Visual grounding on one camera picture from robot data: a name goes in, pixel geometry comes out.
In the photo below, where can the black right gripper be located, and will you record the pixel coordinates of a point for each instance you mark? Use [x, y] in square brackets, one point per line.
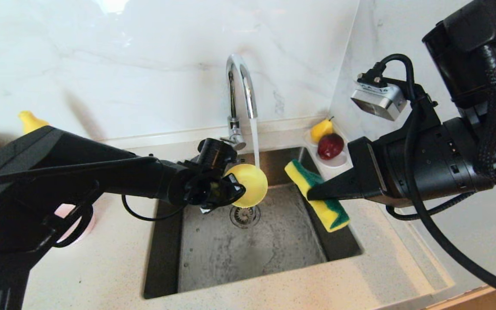
[377, 170]

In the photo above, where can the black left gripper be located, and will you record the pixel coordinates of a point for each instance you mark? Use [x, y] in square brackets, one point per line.
[207, 187]

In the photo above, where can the yellow plastic bowl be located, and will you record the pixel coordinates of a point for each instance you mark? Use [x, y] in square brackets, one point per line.
[252, 185]

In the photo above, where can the green and yellow sponge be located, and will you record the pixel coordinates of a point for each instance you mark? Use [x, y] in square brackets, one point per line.
[332, 215]

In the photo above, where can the chrome gooseneck faucet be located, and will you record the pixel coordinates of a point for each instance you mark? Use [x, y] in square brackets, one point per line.
[232, 99]

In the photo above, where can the pink plastic bowl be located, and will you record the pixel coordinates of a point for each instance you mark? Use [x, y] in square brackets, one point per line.
[78, 224]

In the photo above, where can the orange dish soap bottle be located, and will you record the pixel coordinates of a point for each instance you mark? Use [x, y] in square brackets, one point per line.
[30, 120]

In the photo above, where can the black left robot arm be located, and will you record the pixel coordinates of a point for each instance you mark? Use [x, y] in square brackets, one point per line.
[58, 181]

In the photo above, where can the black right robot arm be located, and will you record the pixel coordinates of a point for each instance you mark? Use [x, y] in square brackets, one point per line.
[467, 137]

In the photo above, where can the metal sink drain strainer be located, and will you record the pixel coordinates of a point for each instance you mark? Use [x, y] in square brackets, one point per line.
[246, 217]

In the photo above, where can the stainless steel sink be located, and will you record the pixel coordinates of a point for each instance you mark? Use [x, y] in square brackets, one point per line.
[239, 258]

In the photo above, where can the small white dish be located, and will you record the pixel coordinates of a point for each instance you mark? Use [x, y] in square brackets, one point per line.
[337, 162]

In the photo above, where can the red apple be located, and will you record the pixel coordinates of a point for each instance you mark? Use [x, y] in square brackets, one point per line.
[330, 146]

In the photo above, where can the yellow pear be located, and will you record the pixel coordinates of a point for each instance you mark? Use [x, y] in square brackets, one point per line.
[321, 130]

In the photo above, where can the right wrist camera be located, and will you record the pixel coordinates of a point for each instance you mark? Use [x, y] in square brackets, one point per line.
[379, 101]

